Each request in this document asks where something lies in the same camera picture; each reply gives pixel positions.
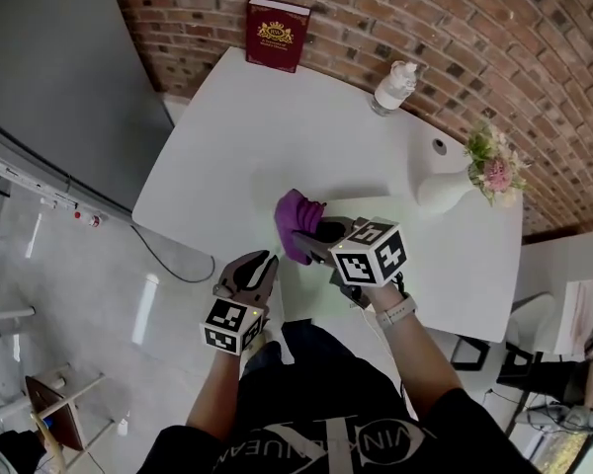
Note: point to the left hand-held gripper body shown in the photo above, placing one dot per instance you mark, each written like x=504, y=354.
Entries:
x=232, y=326

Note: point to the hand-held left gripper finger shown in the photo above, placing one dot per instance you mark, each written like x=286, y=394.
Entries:
x=244, y=267
x=268, y=279

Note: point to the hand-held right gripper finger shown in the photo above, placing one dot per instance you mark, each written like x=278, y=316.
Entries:
x=336, y=227
x=311, y=250

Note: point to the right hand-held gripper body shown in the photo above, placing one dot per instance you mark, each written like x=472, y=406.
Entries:
x=370, y=255

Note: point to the purple cloth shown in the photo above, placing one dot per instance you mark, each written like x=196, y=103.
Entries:
x=296, y=215

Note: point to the pale green mat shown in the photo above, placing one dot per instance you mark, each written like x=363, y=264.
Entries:
x=306, y=289

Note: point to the person's right forearm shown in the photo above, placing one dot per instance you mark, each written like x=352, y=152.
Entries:
x=415, y=358

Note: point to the person's left forearm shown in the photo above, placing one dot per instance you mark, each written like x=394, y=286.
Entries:
x=217, y=393

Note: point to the white wristwatch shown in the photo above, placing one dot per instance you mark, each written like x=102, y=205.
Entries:
x=395, y=311

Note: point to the person's dark trousers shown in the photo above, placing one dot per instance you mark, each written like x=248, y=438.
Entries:
x=316, y=363

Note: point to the white ceramic vase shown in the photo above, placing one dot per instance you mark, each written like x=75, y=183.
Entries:
x=440, y=190

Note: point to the person's black printed t-shirt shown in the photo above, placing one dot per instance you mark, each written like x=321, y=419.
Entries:
x=202, y=452

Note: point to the clear plastic bottle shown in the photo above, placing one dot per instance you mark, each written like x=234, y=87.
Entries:
x=390, y=92

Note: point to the pink and white flower bouquet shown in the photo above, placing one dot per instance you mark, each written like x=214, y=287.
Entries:
x=494, y=166

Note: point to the brown top side table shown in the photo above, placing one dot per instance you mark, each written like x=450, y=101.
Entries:
x=64, y=422

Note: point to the maroon gold-crested book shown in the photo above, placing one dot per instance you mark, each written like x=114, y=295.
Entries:
x=277, y=37

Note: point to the small blue cup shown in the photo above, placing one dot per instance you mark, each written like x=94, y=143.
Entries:
x=49, y=420

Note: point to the light wooden stick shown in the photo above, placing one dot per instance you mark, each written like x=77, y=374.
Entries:
x=47, y=437

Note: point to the pale pink tray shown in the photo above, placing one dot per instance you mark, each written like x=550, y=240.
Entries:
x=585, y=314

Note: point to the grey refrigerator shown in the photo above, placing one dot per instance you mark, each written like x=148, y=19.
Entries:
x=54, y=67

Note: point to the white tubular frame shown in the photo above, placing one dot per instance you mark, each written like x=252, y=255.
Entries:
x=5, y=312

